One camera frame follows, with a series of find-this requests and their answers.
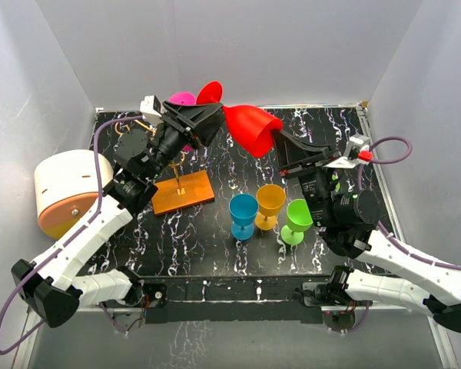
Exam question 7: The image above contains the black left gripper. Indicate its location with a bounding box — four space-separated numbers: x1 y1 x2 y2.
146 103 227 181

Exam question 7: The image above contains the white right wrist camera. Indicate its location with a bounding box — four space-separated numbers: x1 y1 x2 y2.
325 134 373 169

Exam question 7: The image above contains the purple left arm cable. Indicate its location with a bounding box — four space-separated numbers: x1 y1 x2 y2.
0 115 145 355

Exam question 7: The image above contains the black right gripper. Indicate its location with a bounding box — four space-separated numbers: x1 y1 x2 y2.
272 128 340 228

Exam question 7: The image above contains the red plastic wine glass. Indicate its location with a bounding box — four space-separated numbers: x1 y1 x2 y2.
196 81 283 158

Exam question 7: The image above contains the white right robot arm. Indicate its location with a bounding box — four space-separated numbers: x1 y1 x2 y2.
271 129 461 333

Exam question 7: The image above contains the orange plastic wine glass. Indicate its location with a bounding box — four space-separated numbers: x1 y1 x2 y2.
255 184 286 231

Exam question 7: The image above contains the white orange cylindrical container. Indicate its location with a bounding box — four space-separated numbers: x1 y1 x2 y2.
34 149 98 240

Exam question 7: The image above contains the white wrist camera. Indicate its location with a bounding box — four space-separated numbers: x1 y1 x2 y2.
325 134 373 169
140 95 164 126

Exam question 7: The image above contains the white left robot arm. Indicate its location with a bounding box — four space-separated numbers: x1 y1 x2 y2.
11 101 225 328

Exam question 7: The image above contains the blue plastic wine glass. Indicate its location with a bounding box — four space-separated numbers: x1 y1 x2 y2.
229 193 259 241

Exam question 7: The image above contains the magenta plastic wine glass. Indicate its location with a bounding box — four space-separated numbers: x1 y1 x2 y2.
167 91 197 153

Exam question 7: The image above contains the aluminium front frame rail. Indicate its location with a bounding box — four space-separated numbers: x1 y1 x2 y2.
13 274 458 369

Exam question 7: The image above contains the green plastic wine glass rear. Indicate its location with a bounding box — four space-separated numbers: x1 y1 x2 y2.
331 172 340 193

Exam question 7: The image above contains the gold wire wine glass rack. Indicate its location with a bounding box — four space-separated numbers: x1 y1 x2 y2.
103 128 214 216

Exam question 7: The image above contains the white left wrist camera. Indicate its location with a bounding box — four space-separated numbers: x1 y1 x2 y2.
140 95 164 126

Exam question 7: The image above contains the green plastic wine glass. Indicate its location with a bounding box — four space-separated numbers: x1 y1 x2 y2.
280 199 313 246
331 172 340 193

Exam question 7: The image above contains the green plastic wine glass front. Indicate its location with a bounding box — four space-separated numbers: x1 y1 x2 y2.
280 199 313 246

